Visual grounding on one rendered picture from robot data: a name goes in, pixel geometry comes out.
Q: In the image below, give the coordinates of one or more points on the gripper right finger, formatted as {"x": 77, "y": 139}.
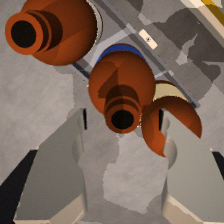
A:
{"x": 193, "y": 191}

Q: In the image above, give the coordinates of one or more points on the grey rectangular tray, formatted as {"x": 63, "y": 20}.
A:
{"x": 114, "y": 32}

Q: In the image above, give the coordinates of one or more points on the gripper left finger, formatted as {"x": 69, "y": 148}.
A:
{"x": 47, "y": 186}

